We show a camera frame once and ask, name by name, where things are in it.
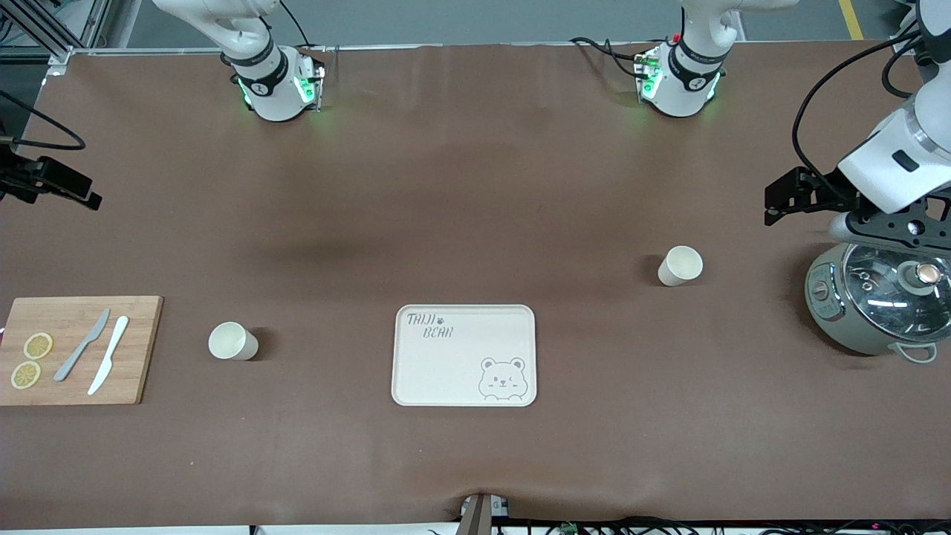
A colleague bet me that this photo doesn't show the white plastic cup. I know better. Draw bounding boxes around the white plastic cup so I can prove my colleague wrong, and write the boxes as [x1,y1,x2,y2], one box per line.
[208,321,260,362]
[658,246,704,288]

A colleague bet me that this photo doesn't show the glass cooker lid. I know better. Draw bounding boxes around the glass cooker lid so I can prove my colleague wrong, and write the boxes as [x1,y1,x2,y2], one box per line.
[843,241,951,344]

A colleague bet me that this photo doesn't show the grey-green rice cooker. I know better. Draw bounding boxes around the grey-green rice cooker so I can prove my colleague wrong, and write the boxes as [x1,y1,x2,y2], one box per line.
[805,241,951,365]

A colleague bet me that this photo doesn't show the grey plastic knife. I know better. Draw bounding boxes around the grey plastic knife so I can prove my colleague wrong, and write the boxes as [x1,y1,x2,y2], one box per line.
[53,308,111,383]

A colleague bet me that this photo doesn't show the white plastic knife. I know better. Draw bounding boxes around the white plastic knife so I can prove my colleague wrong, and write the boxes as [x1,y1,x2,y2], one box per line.
[88,316,130,396]

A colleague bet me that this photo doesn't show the bamboo cutting board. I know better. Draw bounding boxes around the bamboo cutting board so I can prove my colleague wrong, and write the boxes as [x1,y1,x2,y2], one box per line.
[0,296,163,406]

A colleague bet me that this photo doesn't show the white tray with bear print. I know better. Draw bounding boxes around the white tray with bear print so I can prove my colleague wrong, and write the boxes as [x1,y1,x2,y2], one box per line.
[391,303,537,408]

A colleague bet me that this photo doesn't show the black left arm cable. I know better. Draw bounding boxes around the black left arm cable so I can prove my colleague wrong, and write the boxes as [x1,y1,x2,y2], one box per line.
[791,28,926,198]

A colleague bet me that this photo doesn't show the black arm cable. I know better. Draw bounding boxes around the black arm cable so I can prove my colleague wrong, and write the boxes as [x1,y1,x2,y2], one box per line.
[791,28,926,198]
[0,91,87,151]

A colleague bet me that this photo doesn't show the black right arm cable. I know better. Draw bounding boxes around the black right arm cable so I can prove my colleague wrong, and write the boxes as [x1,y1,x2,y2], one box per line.
[0,91,87,151]

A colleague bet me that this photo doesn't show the aluminium frame profile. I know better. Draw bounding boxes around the aluminium frame profile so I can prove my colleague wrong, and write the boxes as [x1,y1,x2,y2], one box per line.
[0,0,114,68]

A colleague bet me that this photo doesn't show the black left base cables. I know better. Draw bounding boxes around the black left base cables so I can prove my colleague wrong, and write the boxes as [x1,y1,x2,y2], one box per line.
[570,36,656,80]

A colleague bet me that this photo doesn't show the black right base cable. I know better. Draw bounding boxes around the black right base cable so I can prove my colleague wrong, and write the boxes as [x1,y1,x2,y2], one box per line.
[278,0,332,54]

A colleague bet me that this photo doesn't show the grey metal bracket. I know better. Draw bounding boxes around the grey metal bracket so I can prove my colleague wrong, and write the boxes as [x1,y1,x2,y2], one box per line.
[458,492,511,535]

